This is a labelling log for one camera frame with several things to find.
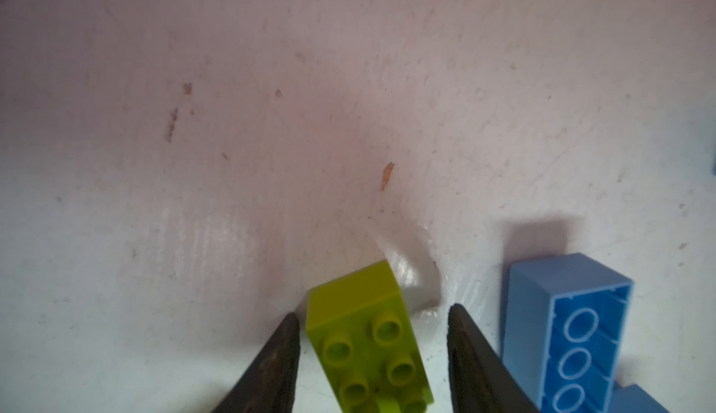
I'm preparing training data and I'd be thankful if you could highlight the blue lego brick front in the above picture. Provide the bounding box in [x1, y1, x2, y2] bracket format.
[608, 384, 669, 413]

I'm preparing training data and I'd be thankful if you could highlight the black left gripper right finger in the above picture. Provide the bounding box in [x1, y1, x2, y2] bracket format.
[447, 303, 539, 413]

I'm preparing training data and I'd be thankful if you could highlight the green lego brick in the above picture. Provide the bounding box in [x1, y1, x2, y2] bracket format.
[305, 260, 434, 412]

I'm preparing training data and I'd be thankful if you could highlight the blue lego brick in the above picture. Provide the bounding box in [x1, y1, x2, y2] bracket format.
[608, 384, 669, 413]
[502, 254, 634, 412]

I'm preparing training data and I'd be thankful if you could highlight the blue lego brick center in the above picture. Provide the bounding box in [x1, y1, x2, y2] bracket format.
[502, 254, 634, 412]

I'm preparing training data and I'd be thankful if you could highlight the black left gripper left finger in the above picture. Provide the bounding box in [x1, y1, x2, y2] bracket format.
[213, 312, 300, 413]

